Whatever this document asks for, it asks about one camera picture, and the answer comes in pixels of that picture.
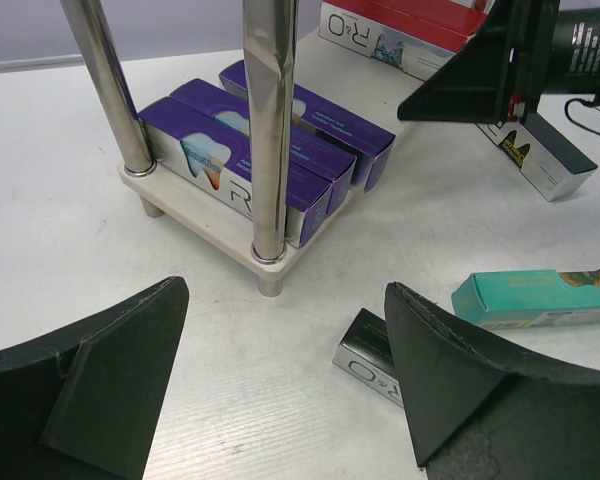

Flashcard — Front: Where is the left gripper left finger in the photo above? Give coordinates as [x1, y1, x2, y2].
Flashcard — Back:
[0, 276, 189, 479]

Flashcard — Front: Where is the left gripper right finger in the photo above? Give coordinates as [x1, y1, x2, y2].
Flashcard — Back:
[384, 282, 600, 479]

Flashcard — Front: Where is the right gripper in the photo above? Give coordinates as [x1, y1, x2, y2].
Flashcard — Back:
[397, 0, 600, 124]

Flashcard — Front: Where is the black toothpaste box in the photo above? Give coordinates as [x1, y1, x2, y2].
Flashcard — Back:
[332, 308, 403, 407]
[477, 113, 598, 202]

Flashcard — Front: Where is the teal toothpaste box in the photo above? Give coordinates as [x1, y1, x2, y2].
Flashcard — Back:
[451, 269, 600, 330]

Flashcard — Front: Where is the purple toothpaste box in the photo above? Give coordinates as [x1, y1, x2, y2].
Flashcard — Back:
[139, 97, 331, 248]
[168, 78, 358, 216]

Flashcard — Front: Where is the red silver toothpaste box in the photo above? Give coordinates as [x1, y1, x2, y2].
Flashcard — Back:
[377, 0, 492, 37]

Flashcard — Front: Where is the white two-tier shelf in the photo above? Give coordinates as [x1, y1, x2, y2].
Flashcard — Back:
[62, 0, 486, 297]

